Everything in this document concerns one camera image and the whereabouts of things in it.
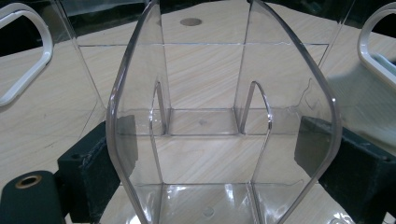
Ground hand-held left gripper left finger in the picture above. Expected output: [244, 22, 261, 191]
[56, 115, 139, 224]

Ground clear plastic divided organizer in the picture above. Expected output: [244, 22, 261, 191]
[0, 0, 396, 224]

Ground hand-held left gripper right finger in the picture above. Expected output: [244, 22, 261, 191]
[293, 115, 396, 224]

